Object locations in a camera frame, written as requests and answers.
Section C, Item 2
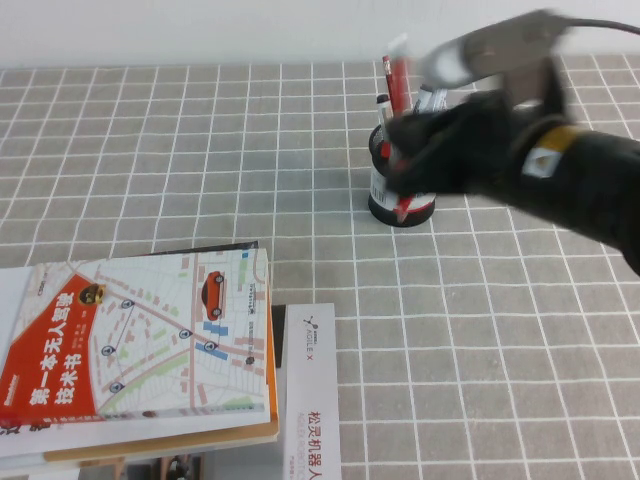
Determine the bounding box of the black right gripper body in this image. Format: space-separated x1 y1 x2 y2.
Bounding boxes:
424 92 539 197

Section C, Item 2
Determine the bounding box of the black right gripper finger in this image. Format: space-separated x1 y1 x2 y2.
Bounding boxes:
386 111 451 154
387 158 442 196

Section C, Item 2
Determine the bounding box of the red gel pen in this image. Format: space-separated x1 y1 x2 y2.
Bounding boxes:
390 33 417 224

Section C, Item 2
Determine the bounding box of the black mesh pen holder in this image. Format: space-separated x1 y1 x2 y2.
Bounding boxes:
367 123 436 229

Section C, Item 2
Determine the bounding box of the red black striped pencil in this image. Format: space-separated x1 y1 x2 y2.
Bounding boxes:
381 55 395 111

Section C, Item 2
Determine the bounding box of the grey white-grid tablecloth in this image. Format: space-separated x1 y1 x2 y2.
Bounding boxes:
0 53 640 480

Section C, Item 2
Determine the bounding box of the tan orange cover book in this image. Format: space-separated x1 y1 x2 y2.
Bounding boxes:
42 299 280 464

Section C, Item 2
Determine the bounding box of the white AgileX brochure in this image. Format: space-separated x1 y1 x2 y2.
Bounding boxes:
276 302 343 480

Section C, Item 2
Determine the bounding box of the orange map cover book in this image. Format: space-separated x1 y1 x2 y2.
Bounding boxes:
0 244 274 451

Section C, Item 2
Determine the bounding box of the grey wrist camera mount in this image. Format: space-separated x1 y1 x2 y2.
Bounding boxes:
418 8 572 126

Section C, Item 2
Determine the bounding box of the black camera cable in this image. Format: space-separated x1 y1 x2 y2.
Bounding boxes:
563 16 640 37

